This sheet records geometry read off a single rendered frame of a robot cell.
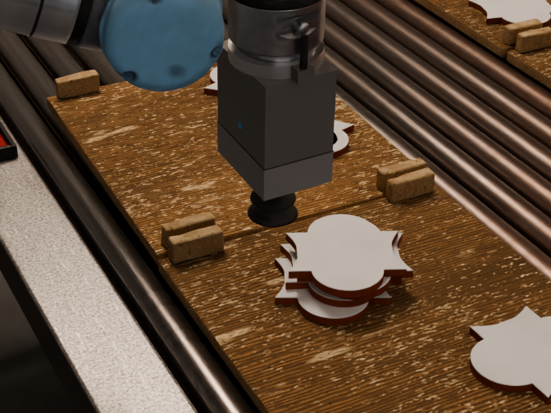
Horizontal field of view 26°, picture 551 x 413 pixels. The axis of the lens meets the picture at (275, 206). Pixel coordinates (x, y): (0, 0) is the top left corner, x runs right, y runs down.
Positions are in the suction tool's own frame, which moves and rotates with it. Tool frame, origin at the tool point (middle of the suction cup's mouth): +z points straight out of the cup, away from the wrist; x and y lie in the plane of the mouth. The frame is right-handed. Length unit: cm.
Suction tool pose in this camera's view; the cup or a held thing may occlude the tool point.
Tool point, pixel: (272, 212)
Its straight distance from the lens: 101.9
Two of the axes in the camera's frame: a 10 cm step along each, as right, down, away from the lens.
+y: -4.7, -5.1, 7.2
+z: -0.2, 8.2, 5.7
